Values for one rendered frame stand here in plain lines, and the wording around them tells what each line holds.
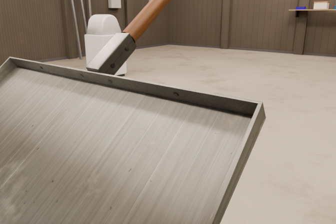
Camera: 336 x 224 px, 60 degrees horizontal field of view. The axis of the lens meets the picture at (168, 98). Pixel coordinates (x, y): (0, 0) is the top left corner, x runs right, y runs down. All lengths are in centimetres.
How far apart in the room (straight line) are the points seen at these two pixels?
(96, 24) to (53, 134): 604
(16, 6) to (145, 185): 882
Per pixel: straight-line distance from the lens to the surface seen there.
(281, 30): 1154
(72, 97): 51
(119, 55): 49
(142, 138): 37
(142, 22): 54
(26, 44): 916
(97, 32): 642
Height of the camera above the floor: 138
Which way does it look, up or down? 16 degrees down
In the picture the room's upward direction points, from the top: straight up
